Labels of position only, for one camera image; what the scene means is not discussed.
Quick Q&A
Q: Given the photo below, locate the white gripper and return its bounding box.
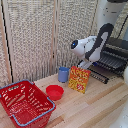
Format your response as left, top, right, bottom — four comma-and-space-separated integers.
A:
77, 59, 95, 71

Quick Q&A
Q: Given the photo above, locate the orange yellow food box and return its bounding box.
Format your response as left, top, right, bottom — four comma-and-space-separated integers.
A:
67, 65, 92, 95

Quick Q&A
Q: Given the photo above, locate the red plastic bowl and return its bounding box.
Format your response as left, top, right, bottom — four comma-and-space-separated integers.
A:
45, 84, 65, 102

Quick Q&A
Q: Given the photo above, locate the black oven door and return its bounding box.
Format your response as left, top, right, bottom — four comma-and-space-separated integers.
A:
87, 67, 111, 85

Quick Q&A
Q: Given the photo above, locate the black toaster oven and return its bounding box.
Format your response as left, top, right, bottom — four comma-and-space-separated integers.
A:
101, 36, 128, 76

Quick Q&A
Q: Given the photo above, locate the blue plastic cup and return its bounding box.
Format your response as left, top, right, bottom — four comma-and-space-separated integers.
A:
57, 66, 71, 84

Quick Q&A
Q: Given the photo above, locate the red plastic shopping basket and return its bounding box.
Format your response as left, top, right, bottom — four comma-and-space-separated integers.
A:
0, 79, 57, 128

